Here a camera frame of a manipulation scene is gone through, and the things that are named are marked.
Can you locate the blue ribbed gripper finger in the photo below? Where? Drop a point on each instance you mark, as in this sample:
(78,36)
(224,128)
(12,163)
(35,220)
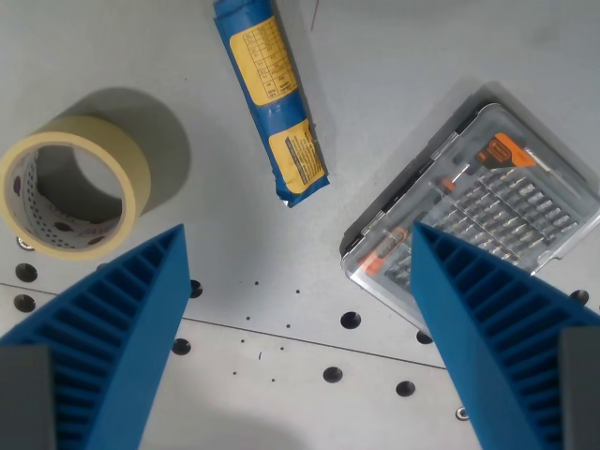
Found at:
(487,337)
(117,328)

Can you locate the blue and yellow bag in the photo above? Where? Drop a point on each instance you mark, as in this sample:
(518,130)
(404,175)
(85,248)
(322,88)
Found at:
(276,98)

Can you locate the clear screwdriver bit set case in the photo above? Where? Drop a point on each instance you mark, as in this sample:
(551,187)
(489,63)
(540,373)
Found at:
(473,197)

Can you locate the beige masking tape roll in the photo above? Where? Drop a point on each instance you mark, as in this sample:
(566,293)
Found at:
(75,187)

